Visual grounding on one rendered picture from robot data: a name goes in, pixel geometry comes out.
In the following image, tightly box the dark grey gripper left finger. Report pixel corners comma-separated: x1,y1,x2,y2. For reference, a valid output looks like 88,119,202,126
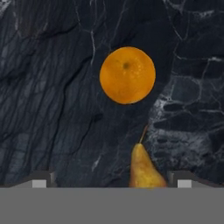
10,170,57,189

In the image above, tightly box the orange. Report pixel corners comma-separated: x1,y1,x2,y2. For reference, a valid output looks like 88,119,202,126
99,45,157,105

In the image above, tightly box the yellow pear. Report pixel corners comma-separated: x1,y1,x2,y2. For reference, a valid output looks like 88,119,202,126
129,125,168,189

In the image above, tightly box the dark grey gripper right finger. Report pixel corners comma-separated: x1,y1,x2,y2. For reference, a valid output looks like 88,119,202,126
167,170,218,189

